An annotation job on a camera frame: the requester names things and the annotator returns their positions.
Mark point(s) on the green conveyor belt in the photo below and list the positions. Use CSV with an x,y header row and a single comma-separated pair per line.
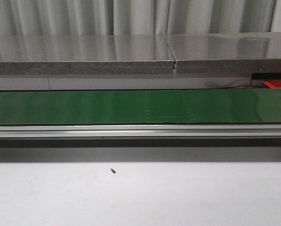
x,y
140,106

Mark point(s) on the grey stone shelf slab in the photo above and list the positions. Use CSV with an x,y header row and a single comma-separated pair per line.
x,y
255,54

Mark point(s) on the red plastic tray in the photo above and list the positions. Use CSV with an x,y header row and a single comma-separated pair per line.
x,y
272,83

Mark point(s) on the white pleated curtain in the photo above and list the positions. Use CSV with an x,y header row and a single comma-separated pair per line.
x,y
119,17

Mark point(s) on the aluminium conveyor frame rail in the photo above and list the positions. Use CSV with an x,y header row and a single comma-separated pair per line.
x,y
251,130

